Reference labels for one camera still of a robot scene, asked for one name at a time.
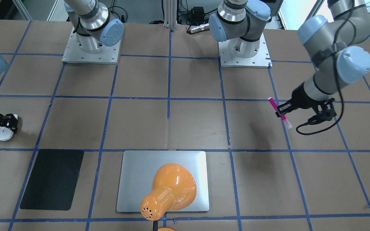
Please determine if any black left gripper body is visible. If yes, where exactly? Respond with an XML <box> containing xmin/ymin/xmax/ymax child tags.
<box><xmin>290</xmin><ymin>83</ymin><xmax>320</xmax><ymax>111</ymax></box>

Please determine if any white computer mouse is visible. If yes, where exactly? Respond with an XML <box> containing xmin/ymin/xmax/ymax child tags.
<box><xmin>0</xmin><ymin>114</ymin><xmax>19</xmax><ymax>141</ymax></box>

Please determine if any pink highlighter pen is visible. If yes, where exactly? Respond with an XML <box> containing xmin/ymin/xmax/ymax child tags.
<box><xmin>268</xmin><ymin>98</ymin><xmax>293</xmax><ymax>129</ymax></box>

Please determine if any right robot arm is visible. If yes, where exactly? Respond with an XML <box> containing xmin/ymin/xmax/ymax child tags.
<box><xmin>0</xmin><ymin>0</ymin><xmax>124</xmax><ymax>141</ymax></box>

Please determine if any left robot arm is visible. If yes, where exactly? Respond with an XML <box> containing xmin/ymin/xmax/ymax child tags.
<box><xmin>208</xmin><ymin>0</ymin><xmax>370</xmax><ymax>121</ymax></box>

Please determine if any black mousepad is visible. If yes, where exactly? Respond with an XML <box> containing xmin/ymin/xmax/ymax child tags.
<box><xmin>20</xmin><ymin>149</ymin><xmax>84</xmax><ymax>211</ymax></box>

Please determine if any orange desk lamp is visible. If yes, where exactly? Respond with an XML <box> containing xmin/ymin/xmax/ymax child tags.
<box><xmin>140</xmin><ymin>163</ymin><xmax>197</xmax><ymax>231</ymax></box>

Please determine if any silver closed laptop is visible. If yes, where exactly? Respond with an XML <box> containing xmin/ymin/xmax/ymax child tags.
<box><xmin>116</xmin><ymin>150</ymin><xmax>210</xmax><ymax>212</ymax></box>

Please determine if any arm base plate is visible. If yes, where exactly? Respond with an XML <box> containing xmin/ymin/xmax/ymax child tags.
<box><xmin>62</xmin><ymin>32</ymin><xmax>121</xmax><ymax>64</ymax></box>
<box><xmin>218</xmin><ymin>33</ymin><xmax>273</xmax><ymax>68</ymax></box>

